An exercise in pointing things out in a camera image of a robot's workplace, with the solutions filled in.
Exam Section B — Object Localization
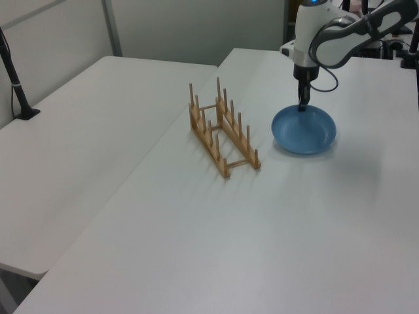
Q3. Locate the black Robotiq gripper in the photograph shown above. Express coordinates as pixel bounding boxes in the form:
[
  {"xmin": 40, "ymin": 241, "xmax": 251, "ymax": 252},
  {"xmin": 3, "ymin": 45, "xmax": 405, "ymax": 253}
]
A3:
[{"xmin": 293, "ymin": 64, "xmax": 319, "ymax": 114}]

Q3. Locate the blue plate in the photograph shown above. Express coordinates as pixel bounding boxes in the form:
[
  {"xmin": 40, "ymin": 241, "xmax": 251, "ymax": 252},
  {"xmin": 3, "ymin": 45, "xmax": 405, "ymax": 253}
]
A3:
[{"xmin": 271, "ymin": 104, "xmax": 337, "ymax": 156}]

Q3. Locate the wooden plate rack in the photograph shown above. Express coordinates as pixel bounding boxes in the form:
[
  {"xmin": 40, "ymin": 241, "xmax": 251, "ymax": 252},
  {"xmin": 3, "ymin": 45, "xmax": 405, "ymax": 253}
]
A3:
[{"xmin": 187, "ymin": 77, "xmax": 263, "ymax": 179}]

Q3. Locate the black electronics box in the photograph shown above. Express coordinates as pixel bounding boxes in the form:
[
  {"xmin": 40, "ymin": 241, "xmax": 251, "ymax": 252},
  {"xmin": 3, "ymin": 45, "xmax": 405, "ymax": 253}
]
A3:
[{"xmin": 359, "ymin": 41, "xmax": 384, "ymax": 59}]

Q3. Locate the small black table clamp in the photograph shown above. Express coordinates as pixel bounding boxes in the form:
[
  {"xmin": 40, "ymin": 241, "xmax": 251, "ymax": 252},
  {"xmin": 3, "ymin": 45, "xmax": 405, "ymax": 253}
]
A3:
[{"xmin": 382, "ymin": 39, "xmax": 404, "ymax": 60}]

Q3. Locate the black pole with table clamp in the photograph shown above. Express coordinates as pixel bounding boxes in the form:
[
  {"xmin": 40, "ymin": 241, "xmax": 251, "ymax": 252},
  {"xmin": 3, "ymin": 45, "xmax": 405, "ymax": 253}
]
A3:
[{"xmin": 400, "ymin": 0, "xmax": 419, "ymax": 70}]

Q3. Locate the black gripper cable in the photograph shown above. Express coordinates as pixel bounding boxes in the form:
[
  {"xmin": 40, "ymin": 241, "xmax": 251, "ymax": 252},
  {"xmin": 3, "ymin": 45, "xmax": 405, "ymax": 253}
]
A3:
[{"xmin": 308, "ymin": 16, "xmax": 355, "ymax": 93}]

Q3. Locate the grey partition frame post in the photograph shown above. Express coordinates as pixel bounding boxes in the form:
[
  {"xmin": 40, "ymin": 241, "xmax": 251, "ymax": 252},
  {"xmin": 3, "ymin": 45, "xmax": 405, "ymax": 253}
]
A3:
[{"xmin": 100, "ymin": 0, "xmax": 124, "ymax": 58}]

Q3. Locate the black camera stand with clamp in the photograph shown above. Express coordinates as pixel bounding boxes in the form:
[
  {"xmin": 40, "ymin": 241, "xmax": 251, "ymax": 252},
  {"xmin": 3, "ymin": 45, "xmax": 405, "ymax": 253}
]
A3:
[{"xmin": 0, "ymin": 26, "xmax": 41, "ymax": 122}]

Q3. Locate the thin black stand cable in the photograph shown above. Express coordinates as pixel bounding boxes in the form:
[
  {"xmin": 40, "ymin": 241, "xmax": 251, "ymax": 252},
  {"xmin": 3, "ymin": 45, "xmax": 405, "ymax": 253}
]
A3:
[{"xmin": 9, "ymin": 85, "xmax": 18, "ymax": 119}]

